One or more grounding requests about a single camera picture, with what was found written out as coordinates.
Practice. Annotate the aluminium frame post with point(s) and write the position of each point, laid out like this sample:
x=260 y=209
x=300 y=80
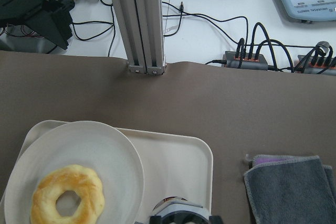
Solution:
x=140 y=24

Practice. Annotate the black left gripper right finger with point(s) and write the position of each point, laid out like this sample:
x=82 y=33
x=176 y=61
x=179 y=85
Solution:
x=215 y=220

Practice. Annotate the grey folded cloth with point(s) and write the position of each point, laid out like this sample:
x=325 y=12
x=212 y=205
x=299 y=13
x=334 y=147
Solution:
x=290 y=189

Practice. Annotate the black bracket stand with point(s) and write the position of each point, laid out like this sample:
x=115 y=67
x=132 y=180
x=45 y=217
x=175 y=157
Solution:
x=49 y=18

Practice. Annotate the glazed donut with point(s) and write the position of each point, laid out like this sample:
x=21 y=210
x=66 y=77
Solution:
x=71 y=194

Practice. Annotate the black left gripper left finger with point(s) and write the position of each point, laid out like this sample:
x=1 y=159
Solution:
x=155 y=220

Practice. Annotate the cream serving tray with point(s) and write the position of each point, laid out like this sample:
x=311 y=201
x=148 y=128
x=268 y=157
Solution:
x=173 y=165

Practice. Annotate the white round plate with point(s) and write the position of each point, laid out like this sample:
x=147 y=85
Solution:
x=91 y=148

